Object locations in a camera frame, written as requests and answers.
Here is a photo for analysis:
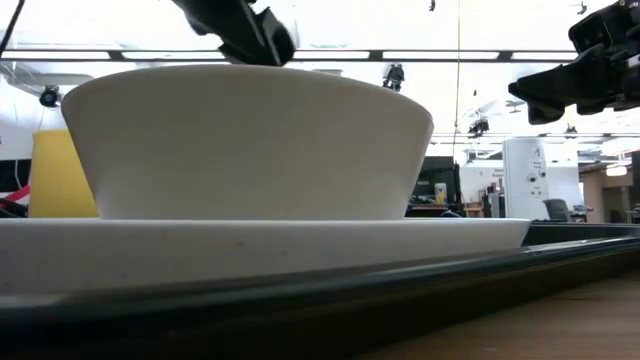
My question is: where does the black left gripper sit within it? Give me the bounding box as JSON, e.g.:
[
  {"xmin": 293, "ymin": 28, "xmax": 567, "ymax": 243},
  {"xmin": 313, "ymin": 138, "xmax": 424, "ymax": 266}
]
[{"xmin": 170, "ymin": 0, "xmax": 297, "ymax": 68}]

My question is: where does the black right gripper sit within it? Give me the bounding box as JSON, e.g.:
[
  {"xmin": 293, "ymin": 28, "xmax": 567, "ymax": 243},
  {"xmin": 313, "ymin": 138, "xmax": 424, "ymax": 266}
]
[{"xmin": 508, "ymin": 43, "xmax": 640, "ymax": 126}]

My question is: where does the off-white bowl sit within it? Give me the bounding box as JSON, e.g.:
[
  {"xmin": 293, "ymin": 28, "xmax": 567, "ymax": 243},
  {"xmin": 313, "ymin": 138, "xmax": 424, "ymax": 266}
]
[{"xmin": 60, "ymin": 63, "xmax": 435, "ymax": 221}]

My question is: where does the white round plate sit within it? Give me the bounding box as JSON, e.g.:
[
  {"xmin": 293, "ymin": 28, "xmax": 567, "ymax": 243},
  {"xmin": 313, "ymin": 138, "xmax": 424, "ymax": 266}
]
[{"xmin": 0, "ymin": 217, "xmax": 532, "ymax": 296}]

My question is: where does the yellow mug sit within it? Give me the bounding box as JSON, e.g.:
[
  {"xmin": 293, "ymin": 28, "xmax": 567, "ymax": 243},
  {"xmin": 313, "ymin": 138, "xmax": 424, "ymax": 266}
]
[{"xmin": 28, "ymin": 128, "xmax": 100, "ymax": 219}]

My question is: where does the black plastic tray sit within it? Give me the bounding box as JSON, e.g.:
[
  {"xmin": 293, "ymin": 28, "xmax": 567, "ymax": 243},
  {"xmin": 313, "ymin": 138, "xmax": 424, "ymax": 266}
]
[{"xmin": 0, "ymin": 222, "xmax": 640, "ymax": 360}]

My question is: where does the black ceiling-hung device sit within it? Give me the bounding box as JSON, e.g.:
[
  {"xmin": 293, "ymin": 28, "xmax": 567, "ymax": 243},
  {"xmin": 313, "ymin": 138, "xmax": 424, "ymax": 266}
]
[
  {"xmin": 38, "ymin": 84, "xmax": 61, "ymax": 109},
  {"xmin": 468, "ymin": 118, "xmax": 490, "ymax": 139},
  {"xmin": 382, "ymin": 63, "xmax": 405, "ymax": 93}
]

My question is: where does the white tall kiosk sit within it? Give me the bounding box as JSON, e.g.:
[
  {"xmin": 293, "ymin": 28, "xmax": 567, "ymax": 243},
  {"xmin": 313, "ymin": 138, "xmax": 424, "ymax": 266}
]
[{"xmin": 502, "ymin": 137, "xmax": 550, "ymax": 221}]

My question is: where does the grey office chair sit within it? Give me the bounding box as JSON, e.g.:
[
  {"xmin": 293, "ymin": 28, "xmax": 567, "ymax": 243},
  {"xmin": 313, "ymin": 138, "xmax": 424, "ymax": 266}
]
[{"xmin": 543, "ymin": 198, "xmax": 574, "ymax": 223}]

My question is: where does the black monitor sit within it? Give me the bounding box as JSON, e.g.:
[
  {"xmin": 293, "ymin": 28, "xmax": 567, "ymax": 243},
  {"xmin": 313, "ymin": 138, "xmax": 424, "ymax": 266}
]
[{"xmin": 412, "ymin": 155, "xmax": 462, "ymax": 216}]

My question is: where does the black aluminium table frame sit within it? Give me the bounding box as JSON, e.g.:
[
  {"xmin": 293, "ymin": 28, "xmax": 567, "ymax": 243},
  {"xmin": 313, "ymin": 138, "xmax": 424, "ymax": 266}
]
[{"xmin": 0, "ymin": 48, "xmax": 640, "ymax": 64}]

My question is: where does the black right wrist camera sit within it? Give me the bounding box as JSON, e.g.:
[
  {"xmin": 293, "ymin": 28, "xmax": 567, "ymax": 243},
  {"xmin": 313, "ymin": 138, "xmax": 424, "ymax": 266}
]
[{"xmin": 568, "ymin": 0, "xmax": 640, "ymax": 54}]

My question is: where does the red strap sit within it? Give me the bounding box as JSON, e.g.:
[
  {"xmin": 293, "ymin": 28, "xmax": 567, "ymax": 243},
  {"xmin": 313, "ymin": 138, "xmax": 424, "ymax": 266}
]
[{"xmin": 0, "ymin": 184, "xmax": 31, "ymax": 211}]

